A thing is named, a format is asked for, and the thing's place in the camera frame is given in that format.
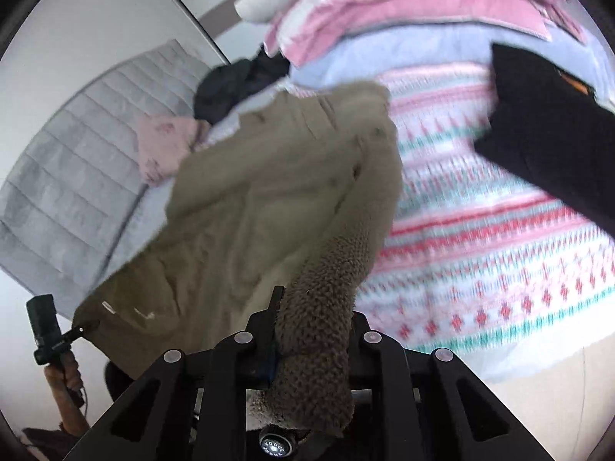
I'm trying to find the pink velvet blanket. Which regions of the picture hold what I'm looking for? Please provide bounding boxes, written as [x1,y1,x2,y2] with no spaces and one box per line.
[263,0,593,69]

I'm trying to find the person's left hand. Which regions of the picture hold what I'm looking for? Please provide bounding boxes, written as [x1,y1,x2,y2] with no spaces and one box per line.
[45,352,83,395]

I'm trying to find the black crumpled garment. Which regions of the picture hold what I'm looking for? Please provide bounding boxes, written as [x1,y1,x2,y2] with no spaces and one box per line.
[193,45,292,124]

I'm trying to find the patterned bed blanket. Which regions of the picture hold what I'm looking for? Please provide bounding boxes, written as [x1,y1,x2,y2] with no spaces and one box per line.
[287,61,615,362]

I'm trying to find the pink floral cloth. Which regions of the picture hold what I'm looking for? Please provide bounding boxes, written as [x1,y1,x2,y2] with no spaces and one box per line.
[134,115,213,188]

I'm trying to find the grey quilted headboard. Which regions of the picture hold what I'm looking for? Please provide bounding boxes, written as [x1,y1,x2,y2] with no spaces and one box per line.
[0,39,232,309]

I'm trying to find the black garment with orange tag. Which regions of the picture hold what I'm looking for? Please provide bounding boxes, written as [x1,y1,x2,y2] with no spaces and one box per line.
[473,42,615,239]

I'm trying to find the person's left forearm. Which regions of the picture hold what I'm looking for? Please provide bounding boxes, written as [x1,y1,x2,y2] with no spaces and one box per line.
[45,384,93,439]

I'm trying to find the light blue fluffy blanket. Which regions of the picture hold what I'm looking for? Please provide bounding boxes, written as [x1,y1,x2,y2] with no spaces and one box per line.
[287,24,601,93]

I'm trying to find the dark cloth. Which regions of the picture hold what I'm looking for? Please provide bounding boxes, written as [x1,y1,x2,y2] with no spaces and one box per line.
[21,425,74,461]

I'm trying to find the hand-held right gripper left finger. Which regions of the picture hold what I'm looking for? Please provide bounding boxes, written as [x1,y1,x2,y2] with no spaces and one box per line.
[62,286,285,461]

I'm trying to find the olive green fleece jacket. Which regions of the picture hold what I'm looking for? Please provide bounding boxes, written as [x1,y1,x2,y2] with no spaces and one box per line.
[72,81,405,439]

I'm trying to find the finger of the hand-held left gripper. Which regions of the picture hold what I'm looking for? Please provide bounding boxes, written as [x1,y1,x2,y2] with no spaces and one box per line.
[60,319,100,347]

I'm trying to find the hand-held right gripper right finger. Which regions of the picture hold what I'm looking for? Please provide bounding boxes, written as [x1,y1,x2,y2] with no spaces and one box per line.
[348,314,556,461]

